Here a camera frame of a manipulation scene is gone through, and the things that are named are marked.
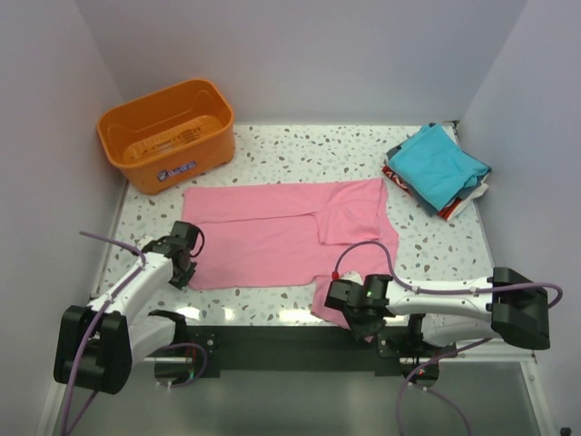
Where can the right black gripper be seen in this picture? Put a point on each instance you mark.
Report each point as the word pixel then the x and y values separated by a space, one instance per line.
pixel 363 331

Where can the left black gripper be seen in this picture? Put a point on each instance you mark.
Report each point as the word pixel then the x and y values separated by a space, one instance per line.
pixel 182 281

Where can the pink t shirt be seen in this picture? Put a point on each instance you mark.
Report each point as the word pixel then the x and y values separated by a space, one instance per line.
pixel 282 235

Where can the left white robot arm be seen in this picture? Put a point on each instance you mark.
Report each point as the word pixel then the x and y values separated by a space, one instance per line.
pixel 99 343

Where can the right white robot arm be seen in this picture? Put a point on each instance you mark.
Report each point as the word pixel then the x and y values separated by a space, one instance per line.
pixel 504 305

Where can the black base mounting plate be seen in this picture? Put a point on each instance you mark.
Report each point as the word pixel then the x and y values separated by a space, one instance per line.
pixel 392 352

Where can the orange plastic basket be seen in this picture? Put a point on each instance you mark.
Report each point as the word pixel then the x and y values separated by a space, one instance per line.
pixel 169 136

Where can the red printed folded t shirt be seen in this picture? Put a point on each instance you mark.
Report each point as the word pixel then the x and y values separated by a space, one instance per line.
pixel 427 207

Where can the turquoise folded t shirt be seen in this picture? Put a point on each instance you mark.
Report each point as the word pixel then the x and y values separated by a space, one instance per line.
pixel 435 166

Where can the white folded t shirt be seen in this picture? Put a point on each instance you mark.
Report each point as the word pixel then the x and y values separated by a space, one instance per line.
pixel 464 203

